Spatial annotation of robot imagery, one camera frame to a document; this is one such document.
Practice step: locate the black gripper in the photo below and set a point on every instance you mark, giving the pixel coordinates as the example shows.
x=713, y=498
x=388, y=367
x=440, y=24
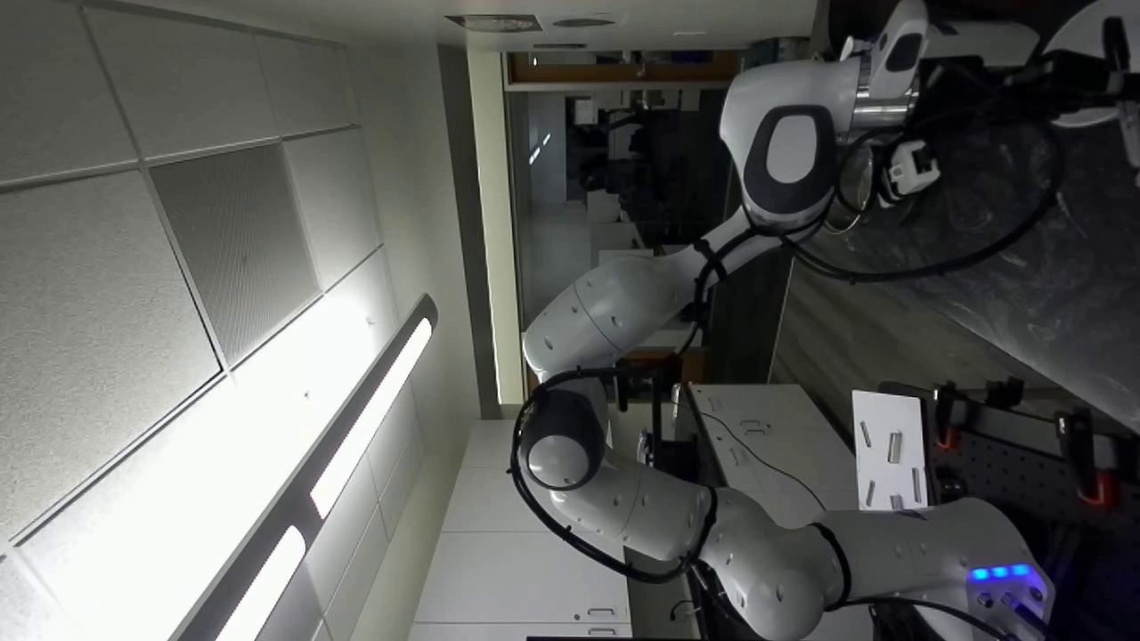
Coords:
x=997, y=93

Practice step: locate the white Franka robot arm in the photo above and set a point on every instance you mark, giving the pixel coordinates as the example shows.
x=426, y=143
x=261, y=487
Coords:
x=641, y=306

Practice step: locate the black orange bar clamp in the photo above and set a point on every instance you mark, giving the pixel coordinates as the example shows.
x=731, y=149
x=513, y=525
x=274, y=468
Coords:
x=948, y=413
x=1097, y=483

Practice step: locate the white paper note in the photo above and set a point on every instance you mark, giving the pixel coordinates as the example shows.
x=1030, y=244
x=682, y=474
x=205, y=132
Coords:
x=893, y=413

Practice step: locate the grey cabinet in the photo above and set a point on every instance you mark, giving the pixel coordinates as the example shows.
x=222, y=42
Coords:
x=769, y=438

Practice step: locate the ceiling air vent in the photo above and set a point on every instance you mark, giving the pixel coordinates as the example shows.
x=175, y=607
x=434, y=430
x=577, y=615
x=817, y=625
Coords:
x=491, y=24

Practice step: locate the long ceiling light strip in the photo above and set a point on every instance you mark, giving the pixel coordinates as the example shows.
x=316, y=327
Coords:
x=269, y=590
x=380, y=405

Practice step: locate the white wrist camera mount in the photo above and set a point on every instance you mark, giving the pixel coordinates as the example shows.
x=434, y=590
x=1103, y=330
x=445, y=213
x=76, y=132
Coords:
x=909, y=168

